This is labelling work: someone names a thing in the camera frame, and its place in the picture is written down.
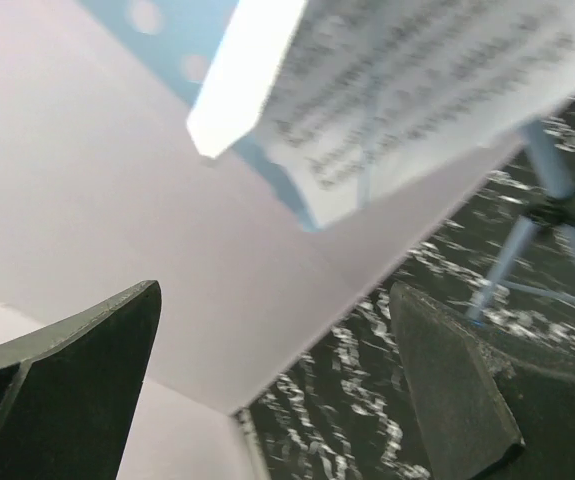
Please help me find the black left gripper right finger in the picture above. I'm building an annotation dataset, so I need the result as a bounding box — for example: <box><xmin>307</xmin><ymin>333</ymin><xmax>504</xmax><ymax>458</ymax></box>
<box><xmin>389</xmin><ymin>282</ymin><xmax>575</xmax><ymax>479</ymax></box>

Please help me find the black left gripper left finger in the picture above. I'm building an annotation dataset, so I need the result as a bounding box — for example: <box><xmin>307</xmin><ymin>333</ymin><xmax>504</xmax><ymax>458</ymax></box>
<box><xmin>0</xmin><ymin>281</ymin><xmax>161</xmax><ymax>480</ymax></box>

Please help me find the white sheet music page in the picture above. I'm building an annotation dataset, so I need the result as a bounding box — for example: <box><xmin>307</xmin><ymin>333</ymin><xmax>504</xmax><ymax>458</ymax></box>
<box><xmin>255</xmin><ymin>1</ymin><xmax>575</xmax><ymax>229</ymax></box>

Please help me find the blue music stand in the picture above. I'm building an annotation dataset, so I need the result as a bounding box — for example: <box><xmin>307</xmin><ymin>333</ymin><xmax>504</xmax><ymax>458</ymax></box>
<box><xmin>84</xmin><ymin>1</ymin><xmax>575</xmax><ymax>319</ymax></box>

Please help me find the white paper sheet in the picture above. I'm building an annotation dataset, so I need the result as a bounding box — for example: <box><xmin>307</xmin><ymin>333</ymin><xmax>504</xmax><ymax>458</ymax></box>
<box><xmin>186</xmin><ymin>0</ymin><xmax>307</xmax><ymax>158</ymax></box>

